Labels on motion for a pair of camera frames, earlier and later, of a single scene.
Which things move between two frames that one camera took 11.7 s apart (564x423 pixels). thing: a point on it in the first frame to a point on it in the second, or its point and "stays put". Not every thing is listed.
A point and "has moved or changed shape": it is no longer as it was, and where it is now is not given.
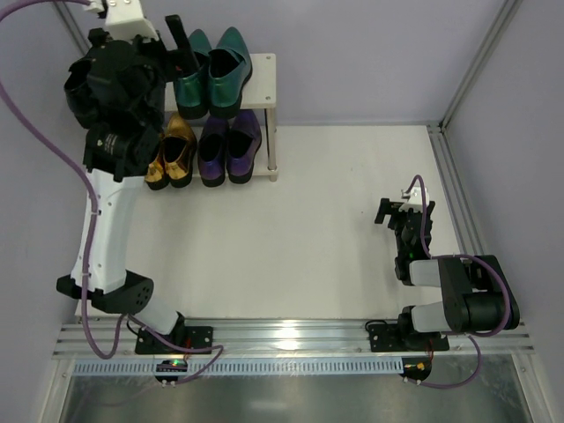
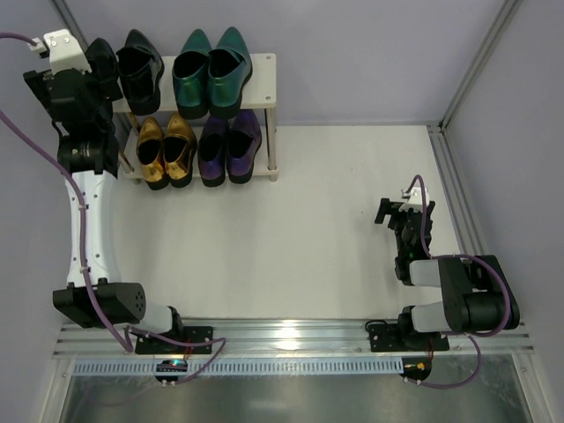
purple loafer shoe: [244, 139] stays put
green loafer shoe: [230, 68] stays put
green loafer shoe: [191, 89] stays put
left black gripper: [155, 55] to [40, 84]
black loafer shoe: [81, 92] has moved or changed shape
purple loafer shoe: [211, 150] stays put
